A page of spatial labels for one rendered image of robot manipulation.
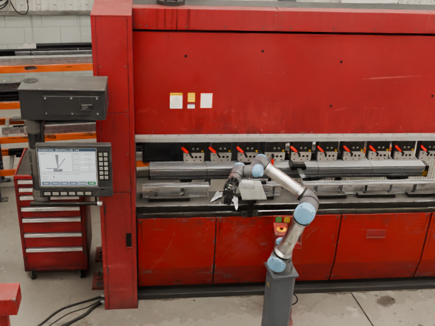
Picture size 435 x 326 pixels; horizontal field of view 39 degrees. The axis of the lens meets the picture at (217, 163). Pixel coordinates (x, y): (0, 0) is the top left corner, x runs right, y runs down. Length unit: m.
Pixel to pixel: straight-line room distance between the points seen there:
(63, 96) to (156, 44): 0.80
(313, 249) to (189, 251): 0.98
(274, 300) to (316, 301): 1.02
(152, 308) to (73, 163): 1.60
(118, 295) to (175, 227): 0.70
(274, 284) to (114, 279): 1.31
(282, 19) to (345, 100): 0.78
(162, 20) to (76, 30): 4.40
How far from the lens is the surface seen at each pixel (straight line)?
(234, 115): 4.33
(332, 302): 5.14
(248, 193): 4.45
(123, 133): 4.11
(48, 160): 3.82
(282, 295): 4.14
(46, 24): 8.36
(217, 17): 4.07
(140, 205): 4.51
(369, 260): 5.13
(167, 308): 4.92
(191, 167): 4.79
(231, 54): 4.17
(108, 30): 3.88
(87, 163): 3.80
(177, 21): 4.06
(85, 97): 3.65
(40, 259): 5.14
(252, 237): 4.73
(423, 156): 4.90
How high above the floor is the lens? 3.21
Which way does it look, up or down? 27 degrees down
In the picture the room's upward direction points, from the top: 3 degrees clockwise
